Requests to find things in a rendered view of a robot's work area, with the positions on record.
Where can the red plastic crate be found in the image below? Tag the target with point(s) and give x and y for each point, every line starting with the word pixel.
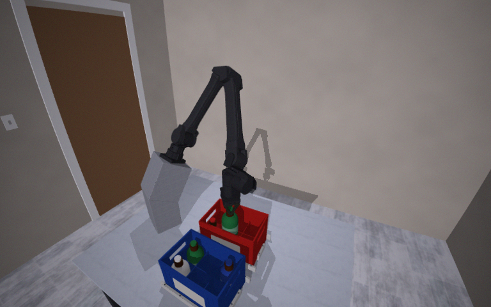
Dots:
pixel 252 225

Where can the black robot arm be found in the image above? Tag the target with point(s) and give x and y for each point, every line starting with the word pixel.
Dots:
pixel 235 154

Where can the red bottle with pink label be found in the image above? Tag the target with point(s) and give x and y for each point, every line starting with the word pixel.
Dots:
pixel 213 222

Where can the white bottle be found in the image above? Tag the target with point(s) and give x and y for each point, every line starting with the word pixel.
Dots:
pixel 181 265

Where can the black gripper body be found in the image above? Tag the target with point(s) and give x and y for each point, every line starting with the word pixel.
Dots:
pixel 226 196

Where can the blue plastic crate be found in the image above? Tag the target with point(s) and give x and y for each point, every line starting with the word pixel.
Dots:
pixel 209 291

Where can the green bottle with pale green label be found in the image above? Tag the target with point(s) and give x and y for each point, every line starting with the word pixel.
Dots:
pixel 194 253
pixel 230 222

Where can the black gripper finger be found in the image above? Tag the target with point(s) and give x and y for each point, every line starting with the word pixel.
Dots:
pixel 235 207

